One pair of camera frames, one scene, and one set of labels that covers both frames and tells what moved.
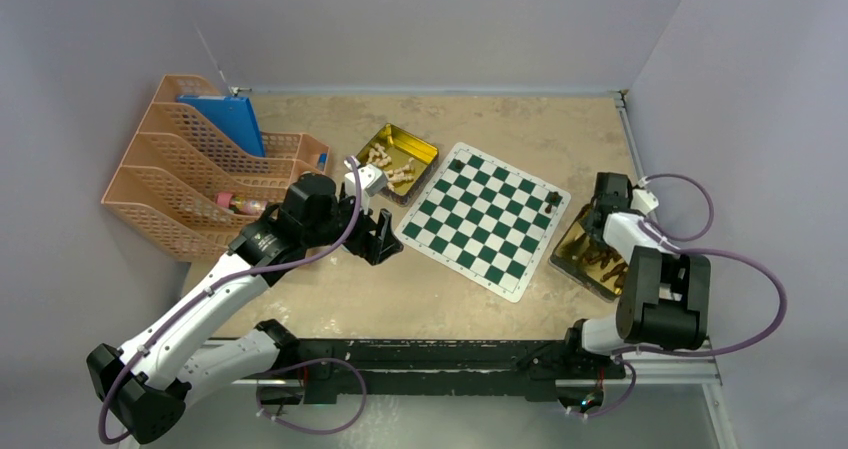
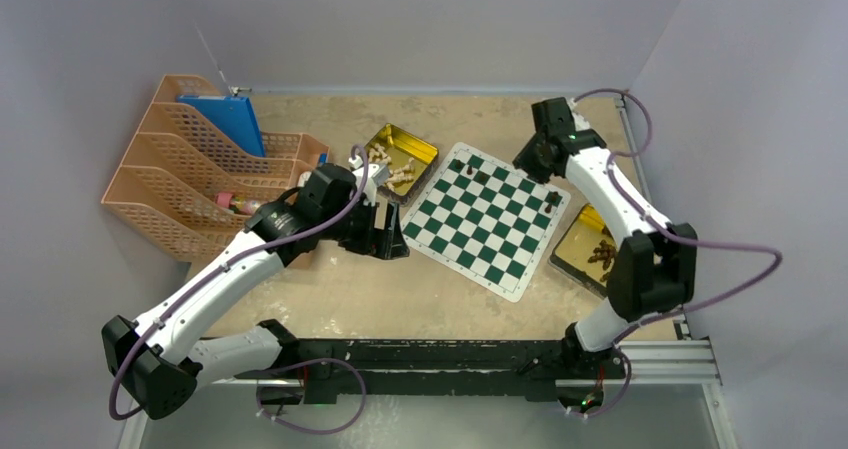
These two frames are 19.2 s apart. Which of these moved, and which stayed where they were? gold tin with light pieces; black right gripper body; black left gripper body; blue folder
Moved: black right gripper body
Stayed: gold tin with light pieces; blue folder; black left gripper body
